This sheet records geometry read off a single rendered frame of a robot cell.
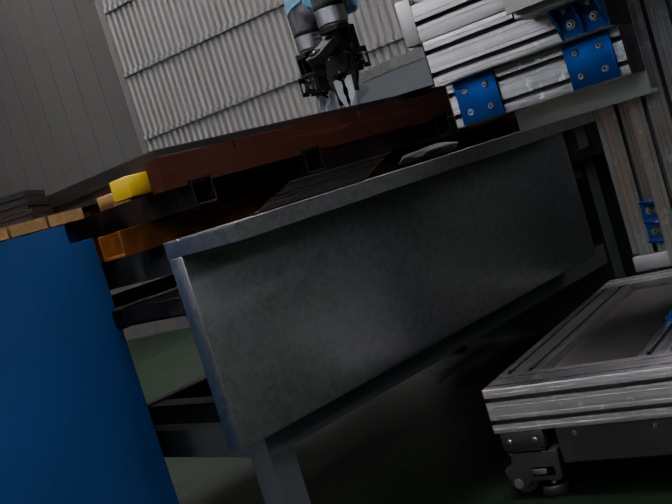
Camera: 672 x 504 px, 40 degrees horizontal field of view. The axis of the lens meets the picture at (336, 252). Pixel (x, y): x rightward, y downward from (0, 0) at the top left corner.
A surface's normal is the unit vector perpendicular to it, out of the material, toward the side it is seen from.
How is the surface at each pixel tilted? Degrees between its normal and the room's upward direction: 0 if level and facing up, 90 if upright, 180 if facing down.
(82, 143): 90
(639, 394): 90
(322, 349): 90
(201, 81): 90
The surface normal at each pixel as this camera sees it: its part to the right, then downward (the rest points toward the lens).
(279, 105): -0.53, 0.22
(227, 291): 0.69, -0.15
